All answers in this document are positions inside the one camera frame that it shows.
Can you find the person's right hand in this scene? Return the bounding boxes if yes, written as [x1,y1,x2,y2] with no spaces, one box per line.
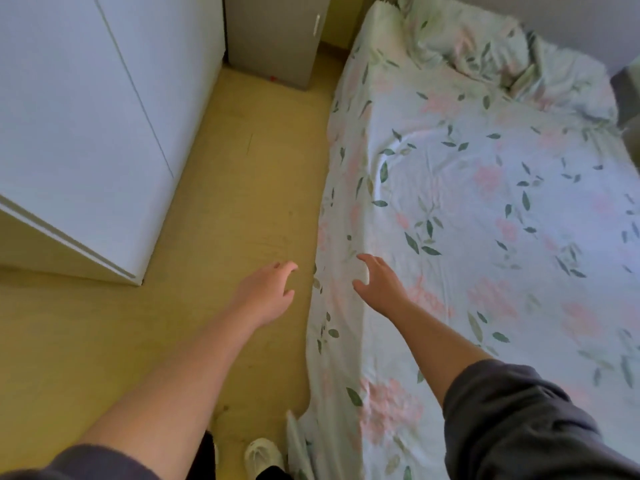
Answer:
[352,253,413,321]

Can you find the person's left hand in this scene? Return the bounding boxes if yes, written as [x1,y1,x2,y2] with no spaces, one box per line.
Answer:
[227,260,299,331]

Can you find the floral leaf print bed sheet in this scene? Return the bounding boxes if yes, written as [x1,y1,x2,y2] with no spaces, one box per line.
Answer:
[285,0,640,480]

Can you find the grey headboard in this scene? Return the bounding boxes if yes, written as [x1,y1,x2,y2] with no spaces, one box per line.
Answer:
[445,0,640,78]

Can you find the person's left forearm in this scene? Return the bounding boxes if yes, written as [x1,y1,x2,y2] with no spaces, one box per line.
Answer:
[79,304,261,480]

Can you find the person's right forearm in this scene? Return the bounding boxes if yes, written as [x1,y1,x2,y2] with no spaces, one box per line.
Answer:
[389,302,493,405]

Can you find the person's white right shoe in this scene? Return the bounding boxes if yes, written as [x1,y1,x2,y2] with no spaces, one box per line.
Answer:
[243,438,286,479]

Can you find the person's black trousers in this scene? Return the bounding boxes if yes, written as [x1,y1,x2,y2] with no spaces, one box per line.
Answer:
[185,430,293,480]

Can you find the dark grey right sleeve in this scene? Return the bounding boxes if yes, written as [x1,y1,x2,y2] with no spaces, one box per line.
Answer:
[442,358,640,480]

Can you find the dark grey sleeve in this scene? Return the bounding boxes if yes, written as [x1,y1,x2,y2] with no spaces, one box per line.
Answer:
[442,358,640,480]
[0,443,161,480]

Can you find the dark grey left sleeve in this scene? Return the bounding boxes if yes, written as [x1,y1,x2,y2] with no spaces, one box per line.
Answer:
[0,443,161,480]

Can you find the white wardrobe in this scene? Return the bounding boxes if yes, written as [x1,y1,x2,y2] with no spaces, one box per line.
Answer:
[0,0,227,287]

